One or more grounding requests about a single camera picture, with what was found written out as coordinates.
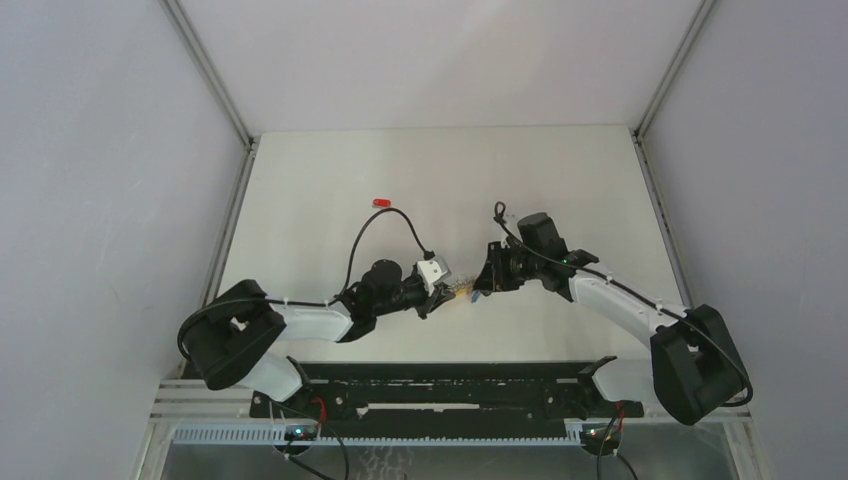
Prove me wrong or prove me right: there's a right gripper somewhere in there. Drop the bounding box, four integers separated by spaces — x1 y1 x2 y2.
473 241 542 293

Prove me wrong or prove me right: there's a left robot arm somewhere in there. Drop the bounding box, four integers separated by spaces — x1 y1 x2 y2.
177 256 454 417

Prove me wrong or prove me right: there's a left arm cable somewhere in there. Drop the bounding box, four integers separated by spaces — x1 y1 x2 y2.
176 207 437 362

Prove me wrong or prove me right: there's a keyring bunch with coloured tags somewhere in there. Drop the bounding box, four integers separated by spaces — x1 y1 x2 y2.
448 281 481 303

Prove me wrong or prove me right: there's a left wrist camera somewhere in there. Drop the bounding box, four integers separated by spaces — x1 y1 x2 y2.
415 255 451 296

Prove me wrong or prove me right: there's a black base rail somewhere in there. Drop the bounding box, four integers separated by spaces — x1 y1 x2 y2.
249 361 645 441

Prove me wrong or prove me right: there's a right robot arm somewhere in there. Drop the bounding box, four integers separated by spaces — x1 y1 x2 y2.
473 202 754 426

